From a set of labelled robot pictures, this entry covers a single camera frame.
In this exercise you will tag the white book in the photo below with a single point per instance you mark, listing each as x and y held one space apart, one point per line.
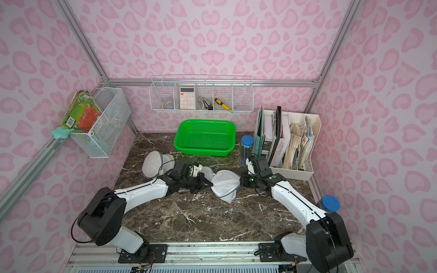
283 142

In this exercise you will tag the beige papers in organizer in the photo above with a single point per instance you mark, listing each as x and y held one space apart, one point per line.
301 145

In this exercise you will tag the metal clips in shelf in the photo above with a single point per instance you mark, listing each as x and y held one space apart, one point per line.
205 104

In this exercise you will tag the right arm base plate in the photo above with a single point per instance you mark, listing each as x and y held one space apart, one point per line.
274 252

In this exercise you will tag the white calculator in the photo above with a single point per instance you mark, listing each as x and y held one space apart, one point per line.
187 98

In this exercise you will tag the black binder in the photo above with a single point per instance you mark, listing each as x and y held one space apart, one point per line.
277 126

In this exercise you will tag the white file organizer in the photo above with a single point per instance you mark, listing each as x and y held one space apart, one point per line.
269 131

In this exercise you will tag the pencil tube blue lid standing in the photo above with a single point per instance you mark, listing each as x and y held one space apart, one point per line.
247 142

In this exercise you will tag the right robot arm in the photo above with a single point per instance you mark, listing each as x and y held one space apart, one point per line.
326 243

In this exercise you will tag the yellow black utility knife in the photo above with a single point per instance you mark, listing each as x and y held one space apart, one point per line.
222 104

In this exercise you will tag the white wire shelf back wall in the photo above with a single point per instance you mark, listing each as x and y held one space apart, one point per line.
238 94

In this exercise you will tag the round metal tin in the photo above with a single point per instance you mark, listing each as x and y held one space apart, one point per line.
169 105

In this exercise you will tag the green plastic basket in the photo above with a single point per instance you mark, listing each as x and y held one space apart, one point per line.
206 137

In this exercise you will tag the pencil tube blue lid lying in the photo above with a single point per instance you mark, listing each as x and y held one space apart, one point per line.
329 204

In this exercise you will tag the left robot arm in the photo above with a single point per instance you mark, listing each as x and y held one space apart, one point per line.
102 219

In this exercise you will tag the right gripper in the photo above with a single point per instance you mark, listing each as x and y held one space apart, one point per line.
246 180

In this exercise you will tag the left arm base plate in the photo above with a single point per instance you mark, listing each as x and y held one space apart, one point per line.
149 253

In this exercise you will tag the white mesh laundry bag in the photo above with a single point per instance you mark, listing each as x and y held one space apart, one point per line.
156 164

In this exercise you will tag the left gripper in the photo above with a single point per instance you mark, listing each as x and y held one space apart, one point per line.
198 179

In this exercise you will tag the mint green star hook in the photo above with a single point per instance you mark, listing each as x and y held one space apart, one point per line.
61 133

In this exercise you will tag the green red booklet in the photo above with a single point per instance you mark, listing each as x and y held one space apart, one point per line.
82 113

